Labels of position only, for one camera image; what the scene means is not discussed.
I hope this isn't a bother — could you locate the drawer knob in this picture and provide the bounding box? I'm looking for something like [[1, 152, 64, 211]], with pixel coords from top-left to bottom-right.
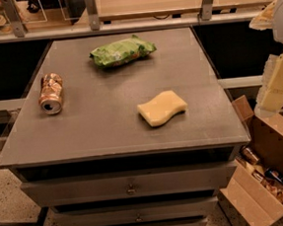
[[135, 214, 143, 222], [126, 186, 136, 195]]

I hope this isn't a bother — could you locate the yellow sponge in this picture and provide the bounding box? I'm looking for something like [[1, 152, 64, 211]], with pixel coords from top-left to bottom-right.
[[137, 91, 187, 127]]

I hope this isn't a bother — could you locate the grey drawer cabinet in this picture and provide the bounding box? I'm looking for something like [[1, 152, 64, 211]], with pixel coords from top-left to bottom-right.
[[0, 28, 249, 226]]

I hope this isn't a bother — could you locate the open cardboard box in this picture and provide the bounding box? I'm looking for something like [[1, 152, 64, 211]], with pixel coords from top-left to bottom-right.
[[222, 96, 283, 226]]

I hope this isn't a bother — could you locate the can in box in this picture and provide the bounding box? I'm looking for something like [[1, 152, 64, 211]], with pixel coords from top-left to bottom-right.
[[240, 146, 260, 165]]

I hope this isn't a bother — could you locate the top drawer knob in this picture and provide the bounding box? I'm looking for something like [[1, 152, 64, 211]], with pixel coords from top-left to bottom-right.
[[126, 186, 136, 195]]

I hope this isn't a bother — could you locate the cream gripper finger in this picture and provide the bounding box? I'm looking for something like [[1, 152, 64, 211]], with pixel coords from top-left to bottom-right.
[[248, 0, 276, 31], [254, 53, 283, 117]]

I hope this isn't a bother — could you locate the green rice chip bag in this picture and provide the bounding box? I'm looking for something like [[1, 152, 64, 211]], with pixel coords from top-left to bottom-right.
[[89, 35, 157, 68]]

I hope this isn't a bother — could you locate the blue snack pack in box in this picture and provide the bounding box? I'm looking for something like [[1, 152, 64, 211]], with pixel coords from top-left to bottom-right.
[[264, 168, 283, 184]]

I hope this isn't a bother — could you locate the crushed orange soda can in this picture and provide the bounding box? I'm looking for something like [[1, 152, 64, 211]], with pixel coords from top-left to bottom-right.
[[38, 73, 63, 115]]

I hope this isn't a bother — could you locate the metal railing frame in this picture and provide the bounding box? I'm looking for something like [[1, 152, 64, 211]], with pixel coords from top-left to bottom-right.
[[0, 0, 273, 42]]

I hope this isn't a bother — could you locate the middle drawer knob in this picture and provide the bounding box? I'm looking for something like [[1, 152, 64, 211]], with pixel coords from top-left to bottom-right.
[[135, 214, 143, 222]]

